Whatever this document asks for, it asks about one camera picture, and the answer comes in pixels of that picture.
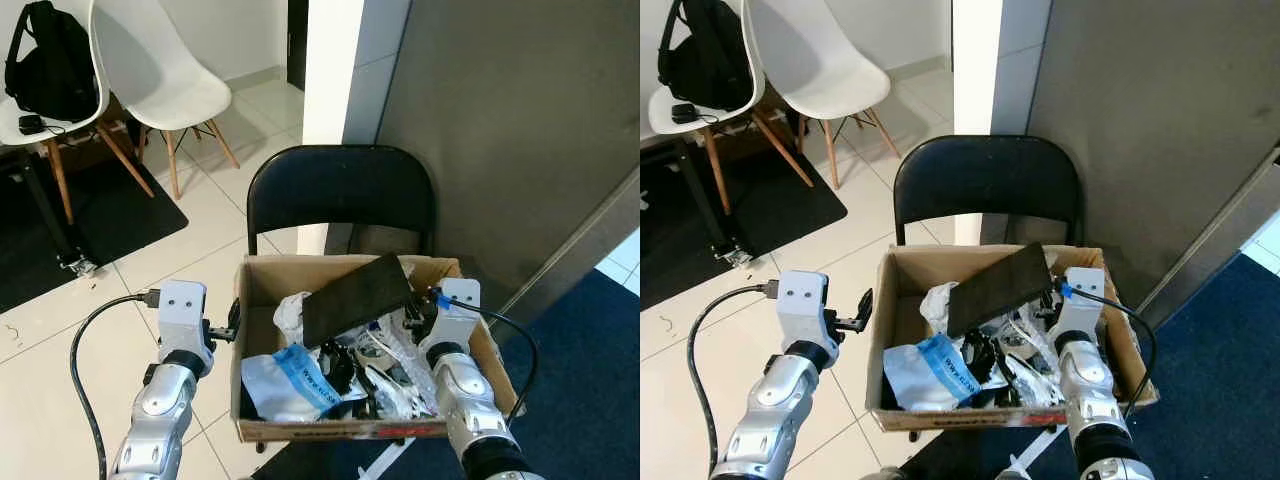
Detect brown cardboard box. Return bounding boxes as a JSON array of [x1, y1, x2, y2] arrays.
[[865, 243, 1162, 434], [231, 253, 524, 444]]

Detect crumpled clear plastic bag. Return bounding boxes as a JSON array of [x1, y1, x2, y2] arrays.
[[273, 291, 313, 346], [920, 281, 961, 336]]

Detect black flat panel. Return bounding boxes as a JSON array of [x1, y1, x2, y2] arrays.
[[944, 242, 1057, 339], [301, 252, 417, 351]]

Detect white blue plastic bag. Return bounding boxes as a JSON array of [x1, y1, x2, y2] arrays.
[[882, 333, 977, 413], [241, 343, 347, 422]]

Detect black floor mat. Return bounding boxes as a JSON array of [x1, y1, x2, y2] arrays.
[[0, 150, 190, 317], [640, 138, 850, 312]]

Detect black folding chair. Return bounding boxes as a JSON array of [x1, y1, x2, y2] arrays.
[[246, 145, 439, 263], [892, 135, 1087, 251]]

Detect black stand with casters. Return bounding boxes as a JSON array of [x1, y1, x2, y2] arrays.
[[678, 138, 758, 270], [8, 158, 98, 278]]

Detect grey metal door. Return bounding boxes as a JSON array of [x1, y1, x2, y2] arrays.
[[1020, 0, 1280, 331], [372, 0, 641, 336]]

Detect white wooden-legged chair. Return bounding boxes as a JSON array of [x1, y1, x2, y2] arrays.
[[90, 0, 242, 202], [645, 0, 817, 217], [744, 0, 902, 192], [0, 0, 157, 227]]

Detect black backpack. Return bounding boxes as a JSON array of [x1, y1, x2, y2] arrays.
[[4, 0, 102, 123], [656, 0, 754, 114]]

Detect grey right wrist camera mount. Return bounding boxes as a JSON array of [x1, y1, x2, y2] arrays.
[[432, 278, 483, 347], [1062, 267, 1109, 337]]

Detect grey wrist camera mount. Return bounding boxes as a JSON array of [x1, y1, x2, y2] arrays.
[[432, 278, 483, 347], [1062, 267, 1109, 337], [776, 270, 834, 347], [155, 280, 212, 351]]

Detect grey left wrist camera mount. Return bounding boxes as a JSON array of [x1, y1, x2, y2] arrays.
[[776, 270, 834, 347], [155, 280, 212, 351]]

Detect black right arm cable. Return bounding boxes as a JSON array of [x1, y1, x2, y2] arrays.
[[1060, 282, 1160, 421], [430, 289, 541, 421]]

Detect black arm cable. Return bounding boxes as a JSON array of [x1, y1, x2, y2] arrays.
[[1060, 282, 1160, 421], [430, 289, 541, 421], [69, 289, 163, 480], [687, 282, 782, 477]]

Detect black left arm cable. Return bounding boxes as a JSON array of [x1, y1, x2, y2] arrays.
[[687, 282, 782, 477], [69, 289, 163, 480]]

